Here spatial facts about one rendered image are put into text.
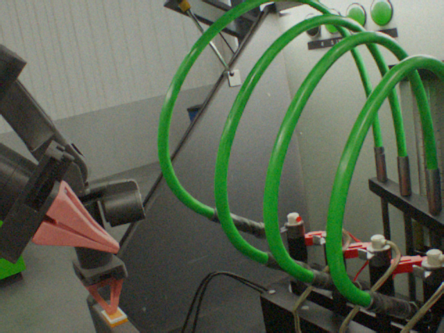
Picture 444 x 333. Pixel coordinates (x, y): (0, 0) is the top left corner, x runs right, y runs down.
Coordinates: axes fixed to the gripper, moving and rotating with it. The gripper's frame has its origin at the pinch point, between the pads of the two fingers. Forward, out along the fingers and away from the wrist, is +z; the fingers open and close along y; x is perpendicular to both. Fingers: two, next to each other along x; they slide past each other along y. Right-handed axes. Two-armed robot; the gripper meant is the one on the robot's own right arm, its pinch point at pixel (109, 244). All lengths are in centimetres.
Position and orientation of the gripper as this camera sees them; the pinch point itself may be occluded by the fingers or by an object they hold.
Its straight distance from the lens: 43.7
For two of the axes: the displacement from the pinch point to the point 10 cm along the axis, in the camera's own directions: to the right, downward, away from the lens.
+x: -2.9, -1.5, 9.4
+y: 5.4, -8.4, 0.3
